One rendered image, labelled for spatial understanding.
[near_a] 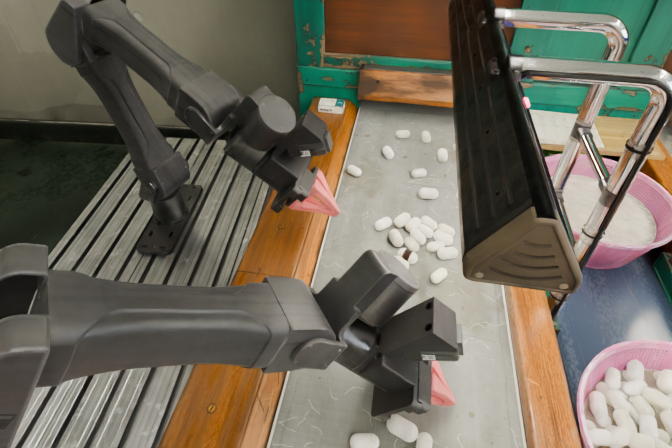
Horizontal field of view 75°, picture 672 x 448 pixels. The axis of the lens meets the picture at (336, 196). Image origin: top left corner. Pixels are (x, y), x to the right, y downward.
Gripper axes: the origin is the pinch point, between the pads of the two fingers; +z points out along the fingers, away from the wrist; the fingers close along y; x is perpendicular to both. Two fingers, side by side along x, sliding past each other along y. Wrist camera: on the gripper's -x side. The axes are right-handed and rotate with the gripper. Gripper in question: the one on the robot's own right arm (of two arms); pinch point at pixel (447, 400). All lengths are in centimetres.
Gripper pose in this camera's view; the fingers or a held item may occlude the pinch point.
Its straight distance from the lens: 60.7
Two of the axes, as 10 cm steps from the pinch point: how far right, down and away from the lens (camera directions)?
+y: 1.7, -6.4, 7.5
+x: -6.3, 5.1, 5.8
